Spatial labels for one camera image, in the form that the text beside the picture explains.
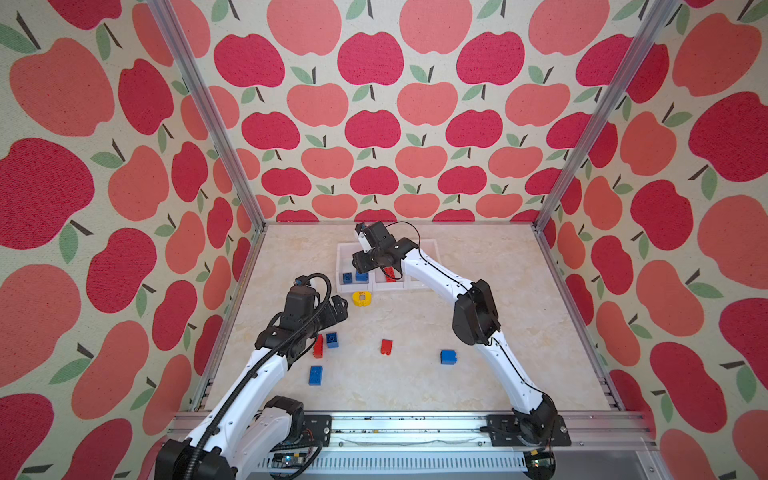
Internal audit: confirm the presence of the red long lego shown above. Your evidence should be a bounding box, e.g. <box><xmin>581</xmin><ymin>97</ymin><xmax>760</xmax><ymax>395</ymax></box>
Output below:
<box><xmin>313</xmin><ymin>334</ymin><xmax>324</xmax><ymax>359</ymax></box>

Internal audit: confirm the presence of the blue long lego bottom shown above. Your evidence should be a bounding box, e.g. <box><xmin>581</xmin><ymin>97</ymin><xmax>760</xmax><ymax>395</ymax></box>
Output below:
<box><xmin>308</xmin><ymin>365</ymin><xmax>323</xmax><ymax>386</ymax></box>

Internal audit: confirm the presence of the left aluminium frame post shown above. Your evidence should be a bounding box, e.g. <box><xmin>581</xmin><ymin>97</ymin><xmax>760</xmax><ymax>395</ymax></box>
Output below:
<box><xmin>148</xmin><ymin>0</ymin><xmax>266</xmax><ymax>235</ymax></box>

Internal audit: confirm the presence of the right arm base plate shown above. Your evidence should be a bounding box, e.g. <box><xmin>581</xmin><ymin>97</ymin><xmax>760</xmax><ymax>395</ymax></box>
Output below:
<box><xmin>480</xmin><ymin>414</ymin><xmax>572</xmax><ymax>449</ymax></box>

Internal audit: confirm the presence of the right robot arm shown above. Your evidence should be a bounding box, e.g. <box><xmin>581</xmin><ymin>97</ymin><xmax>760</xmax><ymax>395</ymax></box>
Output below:
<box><xmin>352</xmin><ymin>221</ymin><xmax>558</xmax><ymax>446</ymax></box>

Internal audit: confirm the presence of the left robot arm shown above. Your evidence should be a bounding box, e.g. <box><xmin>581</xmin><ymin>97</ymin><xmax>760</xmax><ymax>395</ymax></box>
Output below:
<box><xmin>154</xmin><ymin>273</ymin><xmax>348</xmax><ymax>479</ymax></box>

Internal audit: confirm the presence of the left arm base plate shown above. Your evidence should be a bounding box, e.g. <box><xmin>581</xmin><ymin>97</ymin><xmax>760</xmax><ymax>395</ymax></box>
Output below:
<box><xmin>272</xmin><ymin>415</ymin><xmax>333</xmax><ymax>452</ymax></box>

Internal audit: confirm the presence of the circuit board on rail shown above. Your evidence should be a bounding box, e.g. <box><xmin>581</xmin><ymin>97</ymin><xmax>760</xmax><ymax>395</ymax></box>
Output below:
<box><xmin>270</xmin><ymin>452</ymin><xmax>305</xmax><ymax>469</ymax></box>

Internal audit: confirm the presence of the aluminium frame post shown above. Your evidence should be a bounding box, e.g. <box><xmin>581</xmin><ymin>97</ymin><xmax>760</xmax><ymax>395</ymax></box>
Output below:
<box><xmin>532</xmin><ymin>0</ymin><xmax>682</xmax><ymax>234</ymax></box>
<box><xmin>148</xmin><ymin>0</ymin><xmax>266</xmax><ymax>235</ymax></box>

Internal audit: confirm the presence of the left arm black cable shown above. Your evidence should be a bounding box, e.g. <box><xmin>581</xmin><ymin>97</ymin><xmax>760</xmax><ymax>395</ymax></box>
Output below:
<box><xmin>179</xmin><ymin>272</ymin><xmax>333</xmax><ymax>480</ymax></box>

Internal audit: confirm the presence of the red small lego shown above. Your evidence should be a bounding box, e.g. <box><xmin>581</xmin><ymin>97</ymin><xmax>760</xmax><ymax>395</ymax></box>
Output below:
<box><xmin>380</xmin><ymin>339</ymin><xmax>393</xmax><ymax>356</ymax></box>

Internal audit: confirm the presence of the aluminium front rail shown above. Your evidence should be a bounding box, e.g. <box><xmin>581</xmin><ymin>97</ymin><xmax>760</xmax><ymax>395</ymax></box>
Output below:
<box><xmin>149</xmin><ymin>410</ymin><xmax>667</xmax><ymax>480</ymax></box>

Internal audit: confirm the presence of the right aluminium frame post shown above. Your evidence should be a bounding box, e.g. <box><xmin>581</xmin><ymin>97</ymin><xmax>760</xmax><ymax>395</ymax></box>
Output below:
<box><xmin>532</xmin><ymin>0</ymin><xmax>682</xmax><ymax>234</ymax></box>

